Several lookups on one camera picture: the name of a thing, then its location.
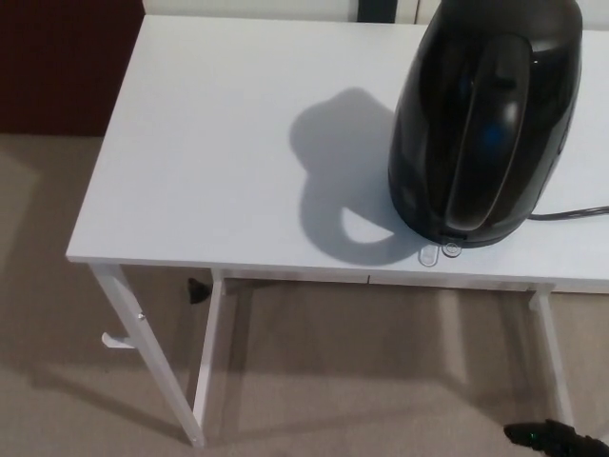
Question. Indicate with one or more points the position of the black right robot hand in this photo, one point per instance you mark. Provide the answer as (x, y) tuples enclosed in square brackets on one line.
[(561, 443)]

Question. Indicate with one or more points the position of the kettle base with clear buttons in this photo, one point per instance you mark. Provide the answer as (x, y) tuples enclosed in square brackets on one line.
[(450, 248)]

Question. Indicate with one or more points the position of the black electric kettle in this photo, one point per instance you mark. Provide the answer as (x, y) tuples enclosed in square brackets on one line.
[(476, 119)]

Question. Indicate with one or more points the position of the small black floor object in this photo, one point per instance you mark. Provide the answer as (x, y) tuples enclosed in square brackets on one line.
[(197, 291)]

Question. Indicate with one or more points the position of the white hook on table leg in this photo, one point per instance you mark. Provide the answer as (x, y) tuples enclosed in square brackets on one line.
[(119, 343)]

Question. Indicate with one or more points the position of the dark red panel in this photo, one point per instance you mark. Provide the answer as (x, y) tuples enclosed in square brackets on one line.
[(57, 62)]

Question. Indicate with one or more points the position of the white table with metal frame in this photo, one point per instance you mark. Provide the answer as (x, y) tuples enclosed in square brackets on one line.
[(214, 143)]

